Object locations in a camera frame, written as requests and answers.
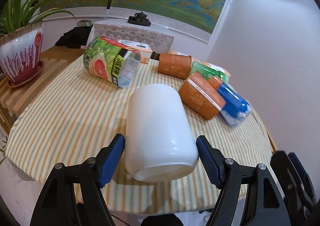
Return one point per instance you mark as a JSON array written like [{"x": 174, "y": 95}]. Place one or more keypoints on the green grapefruit drink carton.
[{"x": 111, "y": 61}]

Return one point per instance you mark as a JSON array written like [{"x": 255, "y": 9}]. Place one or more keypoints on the black teapot set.
[{"x": 140, "y": 18}]

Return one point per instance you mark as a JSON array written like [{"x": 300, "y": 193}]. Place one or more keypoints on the red white ceramic flowerpot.
[{"x": 20, "y": 53}]

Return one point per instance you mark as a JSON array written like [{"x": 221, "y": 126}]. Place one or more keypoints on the orange white box left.
[{"x": 144, "y": 49}]

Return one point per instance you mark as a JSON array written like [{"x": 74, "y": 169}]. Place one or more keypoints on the wooden slatted bench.
[{"x": 15, "y": 100}]

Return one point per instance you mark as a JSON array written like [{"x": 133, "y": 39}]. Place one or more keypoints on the white ceramic cup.
[{"x": 159, "y": 144}]

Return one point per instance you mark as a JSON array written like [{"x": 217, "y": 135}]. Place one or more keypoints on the orange paper cup near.
[{"x": 199, "y": 95}]

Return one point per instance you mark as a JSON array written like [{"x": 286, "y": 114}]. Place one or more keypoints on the green tea bottle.
[{"x": 207, "y": 72}]

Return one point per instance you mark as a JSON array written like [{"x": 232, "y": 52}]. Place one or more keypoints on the lace covered side table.
[{"x": 160, "y": 39}]

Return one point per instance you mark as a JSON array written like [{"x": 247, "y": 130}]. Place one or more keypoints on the striped tablecloth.
[{"x": 78, "y": 113}]

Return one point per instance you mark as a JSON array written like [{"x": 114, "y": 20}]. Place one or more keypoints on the green spider plant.
[{"x": 15, "y": 14}]

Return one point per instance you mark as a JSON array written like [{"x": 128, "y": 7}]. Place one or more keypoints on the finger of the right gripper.
[
  {"x": 304, "y": 176},
  {"x": 296, "y": 200}
]

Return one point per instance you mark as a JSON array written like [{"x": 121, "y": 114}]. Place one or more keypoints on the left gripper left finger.
[{"x": 72, "y": 195}]

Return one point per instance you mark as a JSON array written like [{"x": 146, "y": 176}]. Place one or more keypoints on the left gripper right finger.
[{"x": 263, "y": 205}]

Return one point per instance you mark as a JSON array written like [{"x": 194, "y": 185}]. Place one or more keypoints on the black bag on floor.
[{"x": 74, "y": 38}]

